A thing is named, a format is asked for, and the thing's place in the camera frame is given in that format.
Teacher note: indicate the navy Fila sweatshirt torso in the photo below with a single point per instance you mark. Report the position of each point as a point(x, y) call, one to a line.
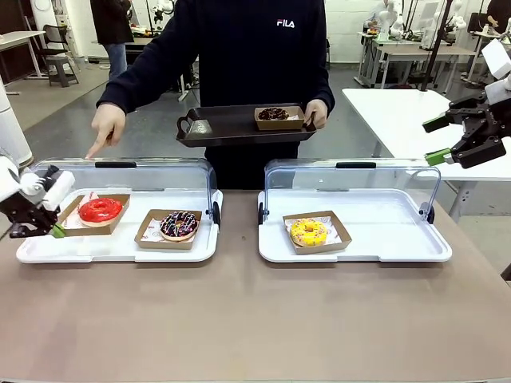
point(247, 60)

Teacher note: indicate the person's right hand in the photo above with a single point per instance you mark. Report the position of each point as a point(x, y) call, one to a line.
point(108, 123)

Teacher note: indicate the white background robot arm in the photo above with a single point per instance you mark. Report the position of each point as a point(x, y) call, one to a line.
point(397, 18)
point(164, 5)

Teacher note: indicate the clear display case lid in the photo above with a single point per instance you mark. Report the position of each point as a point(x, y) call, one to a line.
point(339, 179)
point(131, 177)

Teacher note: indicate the person's right forearm navy sleeve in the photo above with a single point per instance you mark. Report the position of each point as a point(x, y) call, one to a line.
point(127, 84)

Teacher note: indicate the white printed paper liner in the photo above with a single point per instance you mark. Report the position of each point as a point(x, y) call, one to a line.
point(72, 224)
point(334, 237)
point(149, 236)
point(296, 117)

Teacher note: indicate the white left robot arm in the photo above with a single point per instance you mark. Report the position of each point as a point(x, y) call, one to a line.
point(8, 179)

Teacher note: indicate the red glazed donut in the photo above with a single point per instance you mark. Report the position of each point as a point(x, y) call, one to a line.
point(89, 213)

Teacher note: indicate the black serving tray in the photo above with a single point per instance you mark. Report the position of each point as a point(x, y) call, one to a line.
point(227, 127)

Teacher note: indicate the background person white shirt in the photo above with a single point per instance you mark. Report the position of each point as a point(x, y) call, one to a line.
point(377, 14)

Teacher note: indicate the black green-tipped right gripper finger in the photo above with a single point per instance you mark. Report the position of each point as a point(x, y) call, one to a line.
point(437, 123)
point(439, 155)

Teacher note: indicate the grey step stool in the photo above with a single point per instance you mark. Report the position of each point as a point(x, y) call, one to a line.
point(60, 61)

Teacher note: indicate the chocolate donut colourful sprinkles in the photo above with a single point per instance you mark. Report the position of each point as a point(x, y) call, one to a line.
point(169, 229)

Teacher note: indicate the background person dark jacket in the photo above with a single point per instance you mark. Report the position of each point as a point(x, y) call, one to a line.
point(112, 24)

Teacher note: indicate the brown cardboard donut tray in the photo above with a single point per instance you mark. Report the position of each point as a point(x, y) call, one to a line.
point(279, 125)
point(108, 231)
point(167, 245)
point(323, 249)

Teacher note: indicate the white side table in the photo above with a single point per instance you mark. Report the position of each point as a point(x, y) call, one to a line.
point(391, 115)

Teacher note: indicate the black office chair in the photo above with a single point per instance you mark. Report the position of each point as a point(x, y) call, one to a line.
point(56, 36)

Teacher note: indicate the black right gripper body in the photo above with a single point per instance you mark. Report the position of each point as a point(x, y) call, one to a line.
point(479, 131)

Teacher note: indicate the black tripod pole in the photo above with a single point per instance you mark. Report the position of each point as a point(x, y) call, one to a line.
point(437, 48)

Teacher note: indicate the white display case base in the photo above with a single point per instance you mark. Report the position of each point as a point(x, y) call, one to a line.
point(120, 255)
point(359, 253)

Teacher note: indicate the white background desk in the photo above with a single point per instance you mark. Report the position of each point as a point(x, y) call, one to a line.
point(16, 38)

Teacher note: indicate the dark chocolate donut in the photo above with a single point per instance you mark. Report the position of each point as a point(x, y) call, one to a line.
point(265, 115)

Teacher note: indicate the grey background workbench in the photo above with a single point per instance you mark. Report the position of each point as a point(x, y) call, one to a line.
point(419, 52)

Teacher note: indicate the black green-tipped left gripper finger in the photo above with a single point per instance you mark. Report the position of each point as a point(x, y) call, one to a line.
point(58, 232)
point(51, 217)

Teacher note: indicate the person's left hand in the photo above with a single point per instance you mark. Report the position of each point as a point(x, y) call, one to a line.
point(317, 111)

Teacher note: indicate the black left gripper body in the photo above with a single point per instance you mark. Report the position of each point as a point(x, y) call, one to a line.
point(28, 213)

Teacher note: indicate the person's left forearm navy sleeve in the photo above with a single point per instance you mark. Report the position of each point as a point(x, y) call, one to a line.
point(325, 85)

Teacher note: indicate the white rounded cabinet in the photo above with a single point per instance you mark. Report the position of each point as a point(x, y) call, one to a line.
point(12, 111)

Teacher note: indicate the yellow glazed donut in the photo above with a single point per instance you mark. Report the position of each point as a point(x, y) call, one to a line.
point(299, 235)

